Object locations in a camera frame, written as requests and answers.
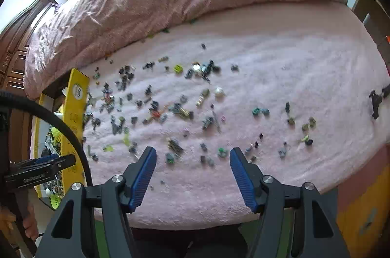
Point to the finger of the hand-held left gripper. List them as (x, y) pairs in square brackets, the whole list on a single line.
[(45, 159)]

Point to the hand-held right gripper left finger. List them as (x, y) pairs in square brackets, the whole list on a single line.
[(143, 178)]

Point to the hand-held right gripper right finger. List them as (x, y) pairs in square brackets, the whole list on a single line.
[(242, 181)]

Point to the yellow cardboard box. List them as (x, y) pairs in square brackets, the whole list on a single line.
[(74, 105)]

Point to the small toy bricks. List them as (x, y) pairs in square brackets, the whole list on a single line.
[(182, 112)]

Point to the black toy figure piece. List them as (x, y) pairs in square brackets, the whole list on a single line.
[(210, 67)]

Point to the person's left hand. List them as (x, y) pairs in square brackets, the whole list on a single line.
[(30, 221)]

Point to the dark wooden wardrobe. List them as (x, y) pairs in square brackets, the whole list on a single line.
[(18, 41)]

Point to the pink fuzzy blanket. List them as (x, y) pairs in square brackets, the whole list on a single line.
[(274, 63)]

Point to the yellow bed base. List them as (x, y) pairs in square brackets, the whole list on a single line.
[(365, 209)]

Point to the brown wooden door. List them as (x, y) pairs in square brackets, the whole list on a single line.
[(374, 11)]

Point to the black plastic bracket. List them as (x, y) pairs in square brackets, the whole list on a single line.
[(376, 102)]

